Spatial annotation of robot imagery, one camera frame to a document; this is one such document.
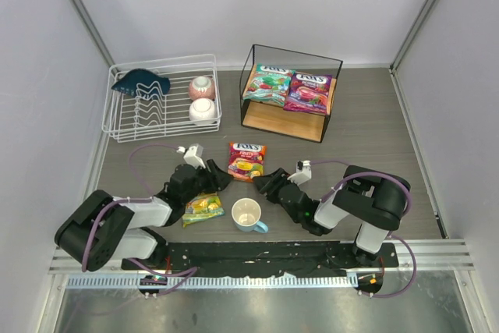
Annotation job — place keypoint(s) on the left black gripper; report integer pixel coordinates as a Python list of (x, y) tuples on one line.
[(208, 176)]

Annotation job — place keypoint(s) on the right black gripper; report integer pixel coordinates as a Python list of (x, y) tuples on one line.
[(277, 183)]

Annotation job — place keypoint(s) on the green spring tea candy bag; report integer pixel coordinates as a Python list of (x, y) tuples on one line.
[(202, 208)]

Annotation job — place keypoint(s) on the orange fruits candy bag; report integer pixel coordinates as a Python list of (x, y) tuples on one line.
[(246, 161)]

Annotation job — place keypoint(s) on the light blue mug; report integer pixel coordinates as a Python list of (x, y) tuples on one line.
[(246, 214)]

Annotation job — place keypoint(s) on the teal mint candy bag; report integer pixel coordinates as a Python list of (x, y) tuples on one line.
[(268, 84)]

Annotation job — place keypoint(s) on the purple berries candy bag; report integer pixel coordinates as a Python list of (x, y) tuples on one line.
[(310, 93)]

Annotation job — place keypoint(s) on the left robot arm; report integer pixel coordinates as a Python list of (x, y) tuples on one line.
[(105, 227)]

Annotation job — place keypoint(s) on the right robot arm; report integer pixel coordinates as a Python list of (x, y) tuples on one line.
[(377, 199)]

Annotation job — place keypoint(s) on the black wood two-tier shelf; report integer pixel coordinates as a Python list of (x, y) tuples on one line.
[(274, 119)]

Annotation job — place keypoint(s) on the white ceramic bowl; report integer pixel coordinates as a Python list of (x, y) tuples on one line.
[(202, 112)]

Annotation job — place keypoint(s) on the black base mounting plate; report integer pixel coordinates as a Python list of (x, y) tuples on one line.
[(266, 259)]

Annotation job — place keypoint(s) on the pink ceramic bowl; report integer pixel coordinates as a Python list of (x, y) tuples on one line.
[(202, 87)]

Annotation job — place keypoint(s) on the dark blue plate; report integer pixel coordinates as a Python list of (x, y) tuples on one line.
[(142, 83)]

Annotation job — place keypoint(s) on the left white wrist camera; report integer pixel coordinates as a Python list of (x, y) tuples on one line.
[(192, 155)]

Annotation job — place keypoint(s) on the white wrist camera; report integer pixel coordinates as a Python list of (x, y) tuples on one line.
[(303, 173), (192, 155)]

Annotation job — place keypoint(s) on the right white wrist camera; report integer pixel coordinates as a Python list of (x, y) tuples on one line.
[(303, 173)]

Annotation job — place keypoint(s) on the white wire dish rack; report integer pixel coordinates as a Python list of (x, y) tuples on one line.
[(154, 99)]

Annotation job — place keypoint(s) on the white slotted cable duct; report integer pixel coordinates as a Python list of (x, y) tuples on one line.
[(142, 281)]

